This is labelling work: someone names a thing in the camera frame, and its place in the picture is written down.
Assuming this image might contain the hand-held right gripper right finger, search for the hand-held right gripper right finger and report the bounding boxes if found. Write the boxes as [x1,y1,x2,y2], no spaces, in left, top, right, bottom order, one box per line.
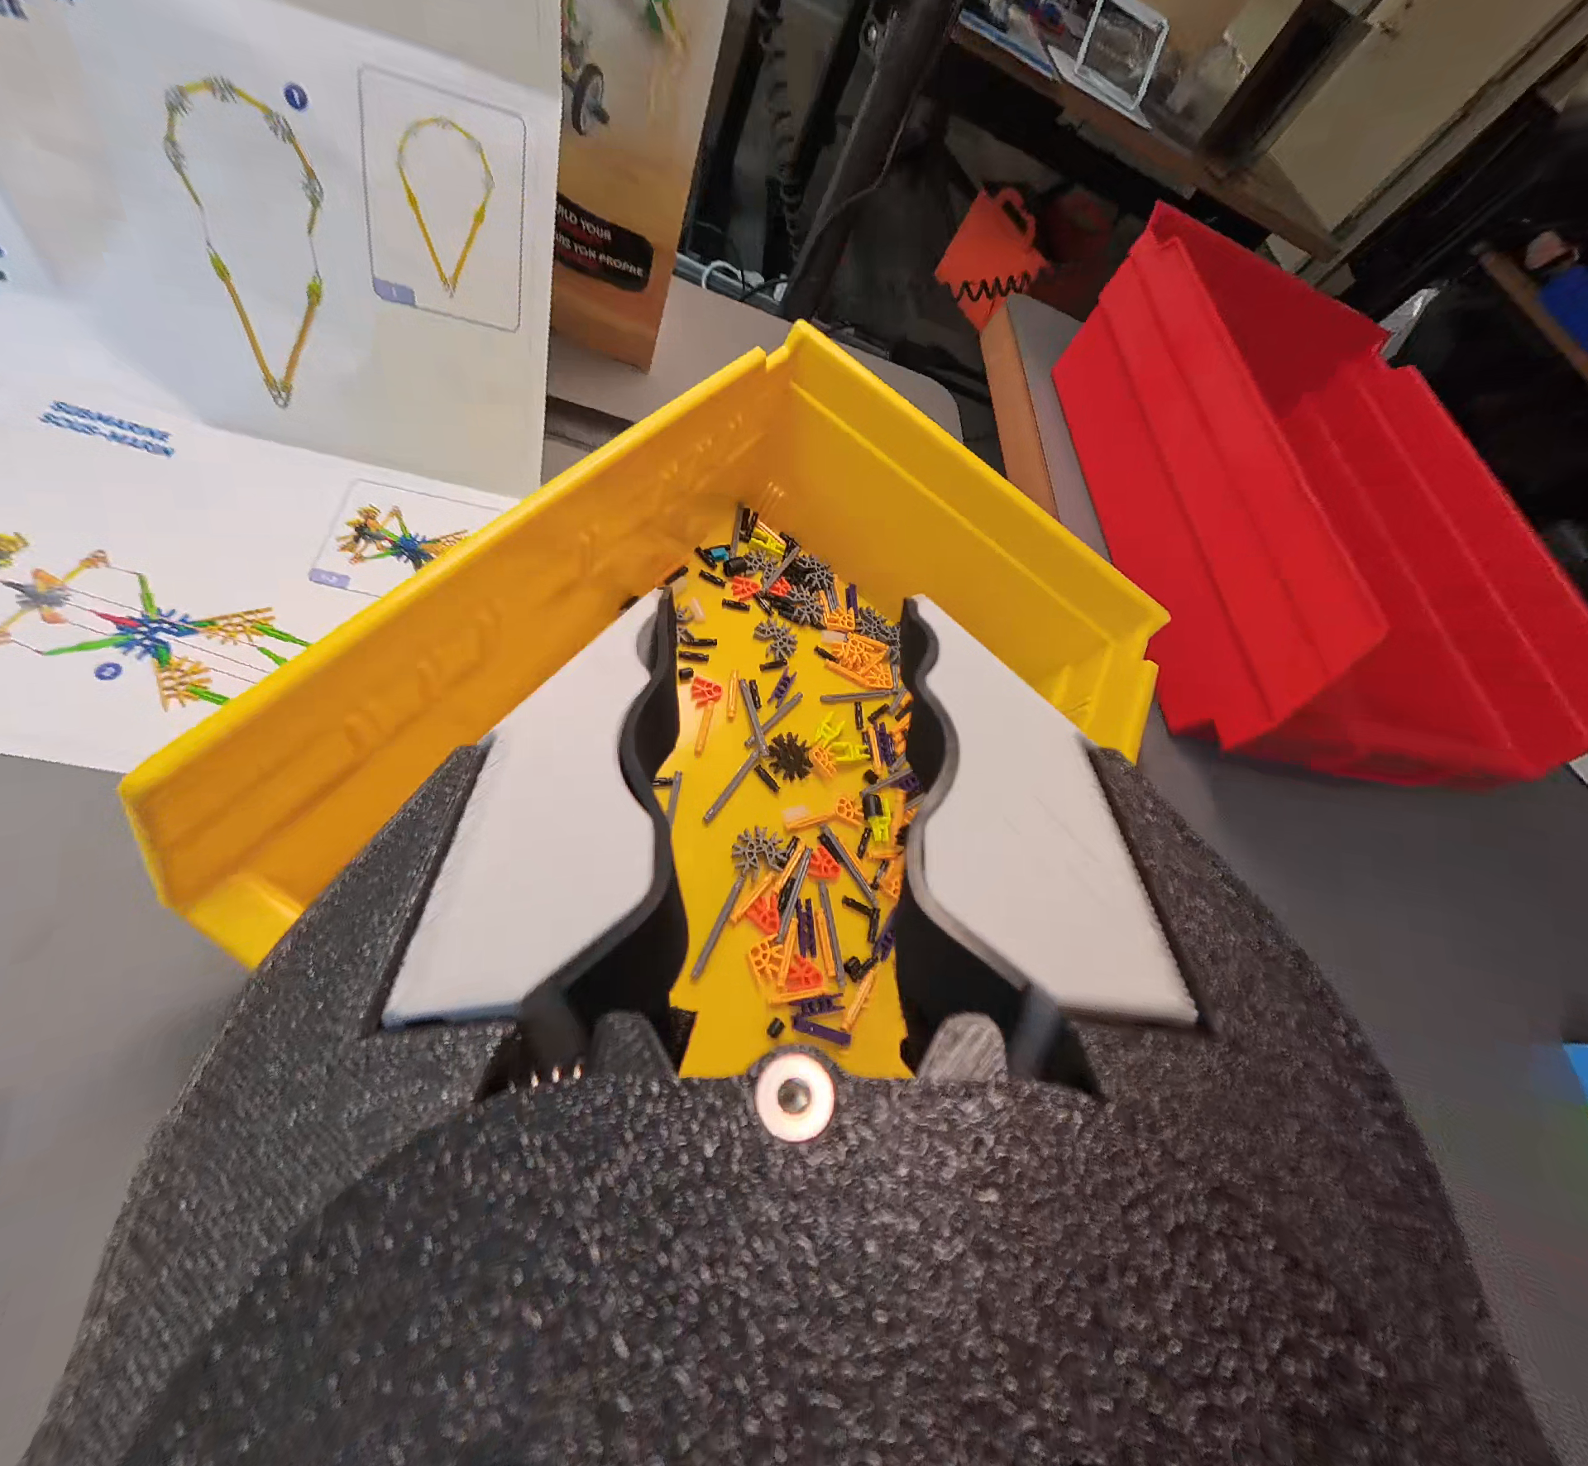
[865,596,1204,1083]

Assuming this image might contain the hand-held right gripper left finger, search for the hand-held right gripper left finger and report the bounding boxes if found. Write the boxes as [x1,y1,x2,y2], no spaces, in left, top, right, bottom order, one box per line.
[381,593,689,1083]

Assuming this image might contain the yellow plastic bin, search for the yellow plastic bin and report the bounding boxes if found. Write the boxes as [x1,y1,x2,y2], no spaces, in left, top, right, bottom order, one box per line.
[121,321,1170,1076]

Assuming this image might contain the wooden desk with black legs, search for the wooden desk with black legs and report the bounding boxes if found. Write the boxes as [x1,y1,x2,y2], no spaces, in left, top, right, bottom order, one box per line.
[953,0,1354,263]

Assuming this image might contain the pile of small building parts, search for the pile of small building parts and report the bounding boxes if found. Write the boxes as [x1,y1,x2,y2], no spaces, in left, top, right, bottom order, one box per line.
[652,507,941,1045]

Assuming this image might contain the red plastic bin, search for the red plastic bin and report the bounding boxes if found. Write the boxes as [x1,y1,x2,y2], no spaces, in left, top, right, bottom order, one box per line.
[1054,201,1588,787]

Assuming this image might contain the orange fabric bin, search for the orange fabric bin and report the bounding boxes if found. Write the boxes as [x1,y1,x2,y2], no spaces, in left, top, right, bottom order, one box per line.
[934,181,1047,333]

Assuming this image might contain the white building instruction sheet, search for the white building instruction sheet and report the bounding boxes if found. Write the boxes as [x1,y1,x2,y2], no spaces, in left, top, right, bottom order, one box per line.
[0,0,563,777]

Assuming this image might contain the black metal pole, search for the black metal pole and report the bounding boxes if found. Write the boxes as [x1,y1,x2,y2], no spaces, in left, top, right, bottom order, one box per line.
[784,0,1020,326]

